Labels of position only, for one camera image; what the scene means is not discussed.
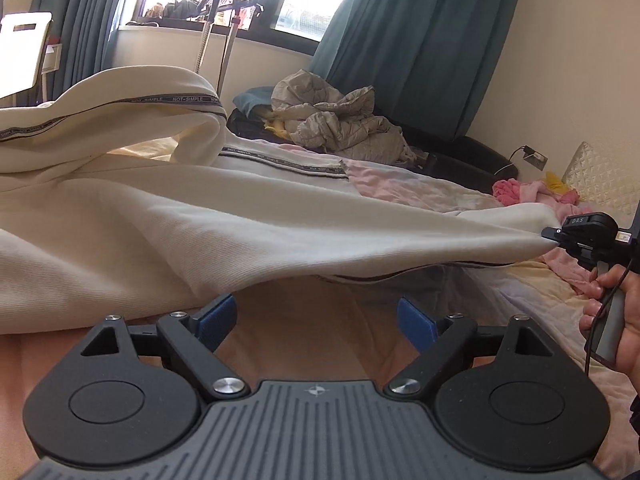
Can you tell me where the cream white zip hoodie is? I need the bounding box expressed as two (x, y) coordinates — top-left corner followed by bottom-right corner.
(1, 66), (558, 334)

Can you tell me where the person's right hand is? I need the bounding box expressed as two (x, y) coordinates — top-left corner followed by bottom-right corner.
(578, 266), (640, 391)

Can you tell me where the cream quilted headboard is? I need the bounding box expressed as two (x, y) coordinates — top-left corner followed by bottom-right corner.
(563, 142), (639, 226)

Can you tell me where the pink fluffy robe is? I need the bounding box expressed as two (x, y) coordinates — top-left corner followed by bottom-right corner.
(492, 179), (594, 295)

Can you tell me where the black leather sofa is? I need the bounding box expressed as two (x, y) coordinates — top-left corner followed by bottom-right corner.
(226, 107), (520, 195)

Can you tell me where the teal right curtain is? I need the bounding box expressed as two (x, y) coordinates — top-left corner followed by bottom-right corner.
(309, 0), (518, 142)

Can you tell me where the teal curtain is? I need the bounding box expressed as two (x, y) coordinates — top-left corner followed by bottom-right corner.
(309, 0), (518, 142)
(30, 0), (124, 100)

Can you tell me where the beige quilted jacket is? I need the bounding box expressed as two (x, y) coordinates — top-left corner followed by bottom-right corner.
(271, 70), (416, 165)

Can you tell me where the yellow item on sofa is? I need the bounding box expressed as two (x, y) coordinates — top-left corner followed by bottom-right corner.
(264, 119), (291, 141)

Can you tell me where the white wooden chair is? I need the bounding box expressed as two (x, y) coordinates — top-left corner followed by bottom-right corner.
(1, 12), (62, 107)

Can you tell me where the teal left curtain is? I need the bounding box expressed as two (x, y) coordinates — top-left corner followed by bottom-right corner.
(30, 0), (124, 100)

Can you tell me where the silver garment steamer stand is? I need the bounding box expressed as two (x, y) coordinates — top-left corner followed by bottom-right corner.
(192, 0), (265, 99)

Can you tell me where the wall power outlet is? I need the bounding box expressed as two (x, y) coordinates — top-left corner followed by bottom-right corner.
(523, 145), (548, 171)

